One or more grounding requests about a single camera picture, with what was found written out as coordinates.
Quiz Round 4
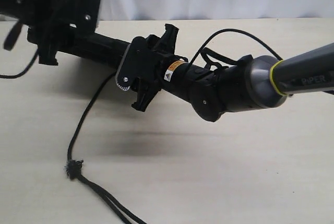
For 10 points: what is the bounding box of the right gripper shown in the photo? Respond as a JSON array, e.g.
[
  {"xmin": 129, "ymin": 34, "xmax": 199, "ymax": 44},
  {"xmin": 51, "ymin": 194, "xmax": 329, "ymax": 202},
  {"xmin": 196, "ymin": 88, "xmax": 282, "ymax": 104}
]
[{"xmin": 115, "ymin": 23, "xmax": 178, "ymax": 111}]

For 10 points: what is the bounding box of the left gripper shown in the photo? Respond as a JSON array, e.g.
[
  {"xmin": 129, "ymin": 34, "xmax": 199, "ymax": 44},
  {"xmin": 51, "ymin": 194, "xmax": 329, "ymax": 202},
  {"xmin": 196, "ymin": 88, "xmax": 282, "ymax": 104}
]
[{"xmin": 27, "ymin": 0, "xmax": 101, "ymax": 65}]

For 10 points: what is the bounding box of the black plastic carry case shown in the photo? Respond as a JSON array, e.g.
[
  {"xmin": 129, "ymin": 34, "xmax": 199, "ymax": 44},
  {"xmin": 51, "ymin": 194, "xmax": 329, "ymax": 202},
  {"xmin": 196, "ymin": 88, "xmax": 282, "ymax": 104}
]
[{"xmin": 58, "ymin": 33, "xmax": 130, "ymax": 67}]

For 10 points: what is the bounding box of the black cord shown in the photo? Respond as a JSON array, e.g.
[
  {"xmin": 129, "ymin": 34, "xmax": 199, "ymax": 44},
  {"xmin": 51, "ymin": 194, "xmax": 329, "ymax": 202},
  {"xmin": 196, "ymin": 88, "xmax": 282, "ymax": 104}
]
[{"xmin": 64, "ymin": 72, "xmax": 148, "ymax": 224}]

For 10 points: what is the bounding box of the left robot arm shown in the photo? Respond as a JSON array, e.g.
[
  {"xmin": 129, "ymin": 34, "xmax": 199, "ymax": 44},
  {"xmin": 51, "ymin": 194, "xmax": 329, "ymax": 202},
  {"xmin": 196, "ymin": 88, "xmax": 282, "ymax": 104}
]
[{"xmin": 1, "ymin": 0, "xmax": 101, "ymax": 66}]

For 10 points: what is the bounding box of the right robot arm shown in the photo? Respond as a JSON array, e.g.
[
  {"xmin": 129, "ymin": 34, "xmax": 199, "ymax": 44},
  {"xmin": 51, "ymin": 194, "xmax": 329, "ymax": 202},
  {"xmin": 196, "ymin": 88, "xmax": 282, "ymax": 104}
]
[{"xmin": 115, "ymin": 24, "xmax": 333, "ymax": 122}]

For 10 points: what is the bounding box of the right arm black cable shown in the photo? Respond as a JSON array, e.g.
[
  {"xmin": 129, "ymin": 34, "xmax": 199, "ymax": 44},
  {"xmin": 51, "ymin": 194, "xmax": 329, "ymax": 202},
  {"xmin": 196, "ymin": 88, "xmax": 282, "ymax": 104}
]
[{"xmin": 189, "ymin": 28, "xmax": 284, "ymax": 66}]

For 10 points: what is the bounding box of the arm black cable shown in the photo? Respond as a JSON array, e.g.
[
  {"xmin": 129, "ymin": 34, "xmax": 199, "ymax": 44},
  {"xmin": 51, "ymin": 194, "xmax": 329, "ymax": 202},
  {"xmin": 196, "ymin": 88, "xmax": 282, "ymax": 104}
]
[
  {"xmin": 189, "ymin": 28, "xmax": 284, "ymax": 66},
  {"xmin": 0, "ymin": 49, "xmax": 39, "ymax": 79}
]

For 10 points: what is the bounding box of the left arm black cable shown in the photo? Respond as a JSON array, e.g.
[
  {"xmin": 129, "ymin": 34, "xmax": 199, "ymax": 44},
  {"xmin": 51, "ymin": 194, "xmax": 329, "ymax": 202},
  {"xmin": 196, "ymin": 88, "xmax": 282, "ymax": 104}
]
[{"xmin": 0, "ymin": 49, "xmax": 39, "ymax": 79}]

